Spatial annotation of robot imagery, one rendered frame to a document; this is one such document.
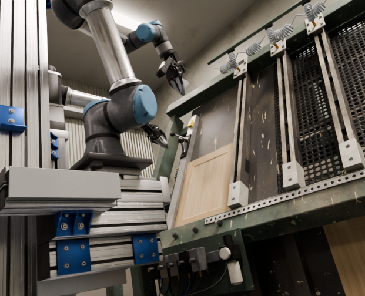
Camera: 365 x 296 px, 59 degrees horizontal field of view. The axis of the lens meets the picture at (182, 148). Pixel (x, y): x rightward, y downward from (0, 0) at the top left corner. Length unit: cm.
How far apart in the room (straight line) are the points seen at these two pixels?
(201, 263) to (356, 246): 61
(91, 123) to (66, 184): 35
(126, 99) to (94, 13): 29
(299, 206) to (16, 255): 96
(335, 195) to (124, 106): 79
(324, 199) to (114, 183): 76
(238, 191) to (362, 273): 57
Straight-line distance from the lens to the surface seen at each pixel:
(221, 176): 172
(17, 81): 127
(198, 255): 140
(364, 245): 148
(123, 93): 103
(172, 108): 256
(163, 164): 222
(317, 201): 128
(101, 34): 111
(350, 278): 151
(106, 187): 84
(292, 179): 136
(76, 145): 507
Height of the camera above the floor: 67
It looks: 21 degrees up
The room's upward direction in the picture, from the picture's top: 11 degrees counter-clockwise
